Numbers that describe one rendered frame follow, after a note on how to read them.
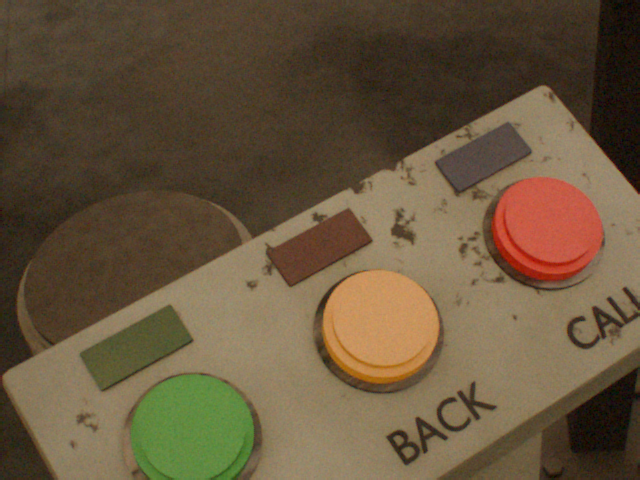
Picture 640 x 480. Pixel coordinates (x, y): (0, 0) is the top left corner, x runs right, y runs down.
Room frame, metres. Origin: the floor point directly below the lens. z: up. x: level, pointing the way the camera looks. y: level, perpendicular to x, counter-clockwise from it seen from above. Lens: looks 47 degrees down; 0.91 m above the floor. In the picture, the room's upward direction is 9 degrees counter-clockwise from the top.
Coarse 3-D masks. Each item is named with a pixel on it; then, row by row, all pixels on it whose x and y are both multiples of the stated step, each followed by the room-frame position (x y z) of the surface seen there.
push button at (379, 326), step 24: (336, 288) 0.26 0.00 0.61; (360, 288) 0.25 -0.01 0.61; (384, 288) 0.25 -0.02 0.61; (408, 288) 0.25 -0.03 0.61; (336, 312) 0.25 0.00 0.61; (360, 312) 0.25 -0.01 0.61; (384, 312) 0.25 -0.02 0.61; (408, 312) 0.24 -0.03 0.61; (432, 312) 0.25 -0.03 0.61; (336, 336) 0.24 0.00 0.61; (360, 336) 0.24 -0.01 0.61; (384, 336) 0.24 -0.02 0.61; (408, 336) 0.24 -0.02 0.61; (432, 336) 0.24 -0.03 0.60; (336, 360) 0.23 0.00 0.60; (360, 360) 0.23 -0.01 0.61; (384, 360) 0.23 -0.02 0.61; (408, 360) 0.23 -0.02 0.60
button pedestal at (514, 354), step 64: (576, 128) 0.32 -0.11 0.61; (384, 192) 0.30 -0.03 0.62; (448, 192) 0.30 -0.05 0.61; (256, 256) 0.28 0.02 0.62; (384, 256) 0.27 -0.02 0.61; (448, 256) 0.27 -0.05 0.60; (128, 320) 0.26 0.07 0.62; (192, 320) 0.25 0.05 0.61; (256, 320) 0.25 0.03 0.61; (320, 320) 0.25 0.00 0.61; (448, 320) 0.25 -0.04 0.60; (512, 320) 0.25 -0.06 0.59; (576, 320) 0.24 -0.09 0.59; (64, 384) 0.23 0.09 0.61; (128, 384) 0.23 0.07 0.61; (256, 384) 0.23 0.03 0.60; (320, 384) 0.23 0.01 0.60; (384, 384) 0.23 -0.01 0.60; (448, 384) 0.23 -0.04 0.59; (512, 384) 0.22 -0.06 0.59; (576, 384) 0.22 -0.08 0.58; (64, 448) 0.21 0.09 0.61; (128, 448) 0.21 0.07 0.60; (256, 448) 0.21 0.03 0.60; (320, 448) 0.21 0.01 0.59; (384, 448) 0.21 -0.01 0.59; (448, 448) 0.20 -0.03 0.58; (512, 448) 0.23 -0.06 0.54
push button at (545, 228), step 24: (528, 192) 0.29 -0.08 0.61; (552, 192) 0.29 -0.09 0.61; (576, 192) 0.29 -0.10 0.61; (504, 216) 0.28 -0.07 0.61; (528, 216) 0.28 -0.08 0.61; (552, 216) 0.28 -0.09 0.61; (576, 216) 0.28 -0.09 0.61; (504, 240) 0.27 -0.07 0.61; (528, 240) 0.27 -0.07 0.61; (552, 240) 0.27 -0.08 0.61; (576, 240) 0.27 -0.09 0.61; (600, 240) 0.27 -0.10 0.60; (528, 264) 0.26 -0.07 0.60; (552, 264) 0.26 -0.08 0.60; (576, 264) 0.26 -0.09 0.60
